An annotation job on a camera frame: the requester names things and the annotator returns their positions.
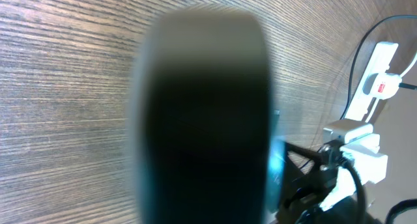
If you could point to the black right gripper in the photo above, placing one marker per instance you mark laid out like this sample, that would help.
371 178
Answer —
302 194

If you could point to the blue Galaxy S25 smartphone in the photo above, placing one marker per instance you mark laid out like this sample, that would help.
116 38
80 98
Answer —
200 118

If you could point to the white power strip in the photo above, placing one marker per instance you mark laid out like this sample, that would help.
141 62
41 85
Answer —
379 62

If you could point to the white USB wall charger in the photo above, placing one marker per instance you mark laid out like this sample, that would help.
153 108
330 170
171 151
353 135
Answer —
382 85

